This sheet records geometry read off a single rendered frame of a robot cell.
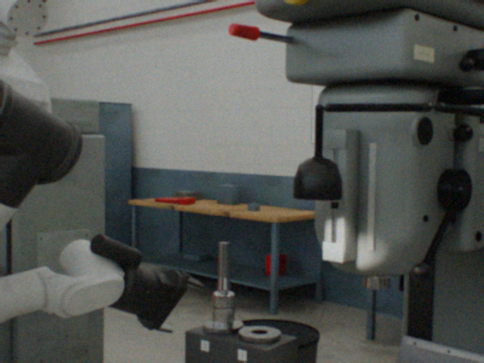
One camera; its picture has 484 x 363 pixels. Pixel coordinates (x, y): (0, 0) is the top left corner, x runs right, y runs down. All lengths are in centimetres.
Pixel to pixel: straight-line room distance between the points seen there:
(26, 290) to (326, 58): 60
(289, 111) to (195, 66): 156
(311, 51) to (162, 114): 723
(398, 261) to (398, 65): 31
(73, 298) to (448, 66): 70
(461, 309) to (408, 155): 56
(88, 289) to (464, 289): 82
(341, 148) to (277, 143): 587
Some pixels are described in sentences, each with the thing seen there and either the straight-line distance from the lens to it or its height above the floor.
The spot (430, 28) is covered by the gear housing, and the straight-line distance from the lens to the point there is 108.
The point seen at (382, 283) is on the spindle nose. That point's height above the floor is 129.
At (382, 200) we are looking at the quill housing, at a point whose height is 144.
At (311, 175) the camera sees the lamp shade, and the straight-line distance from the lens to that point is 96.
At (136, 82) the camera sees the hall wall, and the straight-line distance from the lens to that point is 874.
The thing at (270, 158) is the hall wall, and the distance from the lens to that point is 698.
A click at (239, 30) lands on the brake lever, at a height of 170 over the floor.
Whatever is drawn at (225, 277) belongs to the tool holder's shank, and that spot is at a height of 123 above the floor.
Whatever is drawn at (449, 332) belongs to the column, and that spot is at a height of 112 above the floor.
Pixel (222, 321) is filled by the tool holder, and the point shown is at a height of 114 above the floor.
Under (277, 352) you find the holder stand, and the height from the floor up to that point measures 110.
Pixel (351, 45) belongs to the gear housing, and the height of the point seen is 168.
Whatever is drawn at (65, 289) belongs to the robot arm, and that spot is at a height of 129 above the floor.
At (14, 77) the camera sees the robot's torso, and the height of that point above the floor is 162.
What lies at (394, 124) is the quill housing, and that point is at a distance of 106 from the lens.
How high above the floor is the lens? 153
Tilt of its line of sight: 3 degrees down
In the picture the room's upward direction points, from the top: 1 degrees clockwise
